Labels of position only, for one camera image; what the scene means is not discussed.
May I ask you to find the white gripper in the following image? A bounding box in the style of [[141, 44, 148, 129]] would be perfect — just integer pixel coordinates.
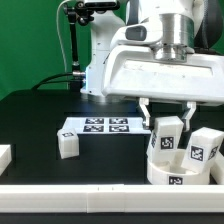
[[102, 45, 224, 131]]

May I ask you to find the white round stool seat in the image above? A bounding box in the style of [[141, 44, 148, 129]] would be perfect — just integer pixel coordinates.
[[147, 149, 210, 185]]

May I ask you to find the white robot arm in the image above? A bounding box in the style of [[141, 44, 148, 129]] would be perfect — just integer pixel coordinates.
[[84, 0, 224, 128]]

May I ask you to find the white right fence bar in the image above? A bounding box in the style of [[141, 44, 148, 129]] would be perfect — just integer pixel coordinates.
[[211, 153, 224, 185]]

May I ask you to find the white fence bar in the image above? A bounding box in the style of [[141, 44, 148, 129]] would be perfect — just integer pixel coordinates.
[[211, 153, 224, 185], [0, 145, 12, 176], [0, 185, 224, 213]]

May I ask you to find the white marker sheet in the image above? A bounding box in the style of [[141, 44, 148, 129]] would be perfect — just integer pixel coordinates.
[[63, 117, 151, 134]]

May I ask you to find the white front fence bar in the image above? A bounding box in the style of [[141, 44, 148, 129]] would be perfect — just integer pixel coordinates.
[[0, 185, 224, 213]]

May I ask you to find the white left fence bar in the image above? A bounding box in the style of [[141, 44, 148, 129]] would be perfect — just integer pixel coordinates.
[[0, 145, 12, 176]]

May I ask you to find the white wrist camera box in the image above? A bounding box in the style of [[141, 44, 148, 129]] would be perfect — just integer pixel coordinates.
[[110, 22, 162, 49]]

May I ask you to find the black cable bundle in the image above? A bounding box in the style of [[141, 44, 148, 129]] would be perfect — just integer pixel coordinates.
[[31, 73, 86, 91]]

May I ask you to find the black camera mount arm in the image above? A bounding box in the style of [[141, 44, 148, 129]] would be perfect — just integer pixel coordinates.
[[63, 1, 96, 78]]

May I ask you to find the white cable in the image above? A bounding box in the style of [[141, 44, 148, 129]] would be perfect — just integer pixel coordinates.
[[55, 0, 73, 73]]

